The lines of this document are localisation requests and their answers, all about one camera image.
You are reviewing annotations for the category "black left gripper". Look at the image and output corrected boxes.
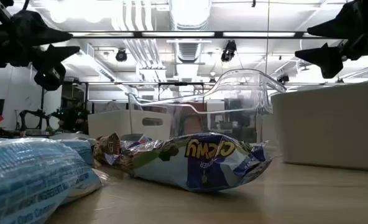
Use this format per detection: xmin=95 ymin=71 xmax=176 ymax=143
xmin=0 ymin=0 xmax=81 ymax=91

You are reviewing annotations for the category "blue silver granola bar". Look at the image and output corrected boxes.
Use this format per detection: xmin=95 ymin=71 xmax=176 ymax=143
xmin=0 ymin=136 xmax=109 ymax=224
xmin=55 ymin=138 xmax=95 ymax=167
xmin=121 ymin=133 xmax=152 ymax=144

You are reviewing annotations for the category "brown red granola bar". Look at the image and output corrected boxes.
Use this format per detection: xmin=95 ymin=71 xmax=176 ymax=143
xmin=93 ymin=133 xmax=122 ymax=166

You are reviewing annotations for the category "blue Chewy granola bar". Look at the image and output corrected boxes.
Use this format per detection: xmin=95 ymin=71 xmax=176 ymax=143
xmin=114 ymin=132 xmax=274 ymax=192

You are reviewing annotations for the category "thin vertical pole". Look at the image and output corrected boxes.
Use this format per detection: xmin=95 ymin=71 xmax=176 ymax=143
xmin=266 ymin=0 xmax=270 ymax=75

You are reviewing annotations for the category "person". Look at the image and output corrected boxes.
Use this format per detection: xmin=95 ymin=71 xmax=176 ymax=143
xmin=58 ymin=96 xmax=90 ymax=134

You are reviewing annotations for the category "white plastic bin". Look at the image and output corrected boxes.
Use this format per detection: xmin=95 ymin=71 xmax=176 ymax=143
xmin=270 ymin=80 xmax=368 ymax=172

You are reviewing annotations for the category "black overhead light bar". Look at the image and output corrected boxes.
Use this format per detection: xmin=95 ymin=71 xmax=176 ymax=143
xmin=68 ymin=30 xmax=343 ymax=40

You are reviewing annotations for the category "clear plastic bin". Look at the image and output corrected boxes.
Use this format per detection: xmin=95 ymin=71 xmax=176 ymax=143
xmin=127 ymin=68 xmax=287 ymax=156

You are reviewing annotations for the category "red brown panel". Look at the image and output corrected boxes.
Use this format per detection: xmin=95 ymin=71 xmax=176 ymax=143
xmin=183 ymin=104 xmax=208 ymax=135

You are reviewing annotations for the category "white bin with handle slot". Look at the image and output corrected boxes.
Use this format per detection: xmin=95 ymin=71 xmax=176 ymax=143
xmin=87 ymin=108 xmax=172 ymax=141

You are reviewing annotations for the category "black background workstation frame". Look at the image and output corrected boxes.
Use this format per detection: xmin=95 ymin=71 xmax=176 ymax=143
xmin=61 ymin=80 xmax=222 ymax=131

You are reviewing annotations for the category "silver ventilation duct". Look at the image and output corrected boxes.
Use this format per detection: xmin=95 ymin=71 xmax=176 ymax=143
xmin=168 ymin=0 xmax=213 ymax=63

